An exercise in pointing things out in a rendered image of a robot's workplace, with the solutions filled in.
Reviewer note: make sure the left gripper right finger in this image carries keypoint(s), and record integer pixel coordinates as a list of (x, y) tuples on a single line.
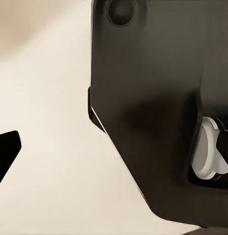
[(222, 144)]

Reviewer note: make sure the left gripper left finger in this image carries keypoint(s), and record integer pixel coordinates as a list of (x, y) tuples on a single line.
[(10, 146)]

